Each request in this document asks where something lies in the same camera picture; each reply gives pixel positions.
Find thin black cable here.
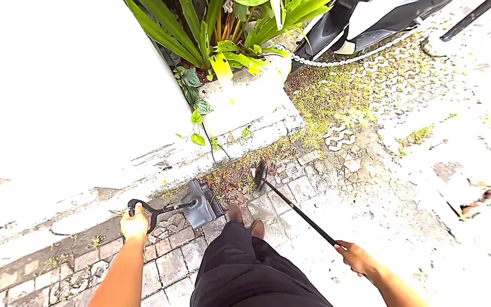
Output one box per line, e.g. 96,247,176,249
201,121,232,163

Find white plastic chain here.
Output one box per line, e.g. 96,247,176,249
290,23,426,68

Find black and white motorcycle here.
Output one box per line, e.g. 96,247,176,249
290,0,452,74

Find green climbing vine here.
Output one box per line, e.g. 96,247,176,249
173,64,215,147

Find person's left hand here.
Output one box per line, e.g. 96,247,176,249
120,202,150,241

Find pile of dry leaves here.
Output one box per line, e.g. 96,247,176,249
199,147,295,203

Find person's legs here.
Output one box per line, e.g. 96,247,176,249
190,202,335,307

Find white concrete planter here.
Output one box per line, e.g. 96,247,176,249
188,53,306,157

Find black metal post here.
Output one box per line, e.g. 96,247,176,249
440,0,491,42

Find person's right hand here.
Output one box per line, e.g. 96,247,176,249
334,240,381,278

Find black long-handled broom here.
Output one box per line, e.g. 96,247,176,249
253,160,368,278

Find large green leafy plant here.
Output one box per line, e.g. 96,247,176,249
124,0,335,89

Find black dustpan with handle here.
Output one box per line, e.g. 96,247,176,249
127,178,226,234

